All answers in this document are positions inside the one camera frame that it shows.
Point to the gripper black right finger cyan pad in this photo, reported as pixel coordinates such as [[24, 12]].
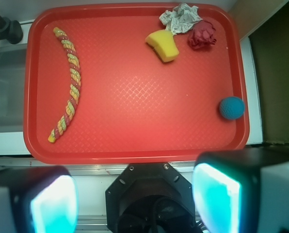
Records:
[[243, 191]]

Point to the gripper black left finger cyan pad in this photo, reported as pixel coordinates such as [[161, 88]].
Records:
[[38, 200]]

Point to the white paper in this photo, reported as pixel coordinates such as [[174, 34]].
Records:
[[181, 19]]

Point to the crumpled red paper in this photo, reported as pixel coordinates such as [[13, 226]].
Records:
[[202, 35]]

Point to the blue dimpled ball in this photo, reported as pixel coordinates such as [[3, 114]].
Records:
[[232, 108]]

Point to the metal sink basin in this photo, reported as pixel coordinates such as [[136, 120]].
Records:
[[12, 76]]

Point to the red plastic tray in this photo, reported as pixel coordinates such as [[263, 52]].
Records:
[[97, 93]]

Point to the black faucet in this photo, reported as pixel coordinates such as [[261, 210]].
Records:
[[10, 30]]

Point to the yellow sponge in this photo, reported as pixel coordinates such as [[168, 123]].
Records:
[[162, 41]]

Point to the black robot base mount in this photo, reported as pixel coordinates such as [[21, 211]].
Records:
[[150, 198]]

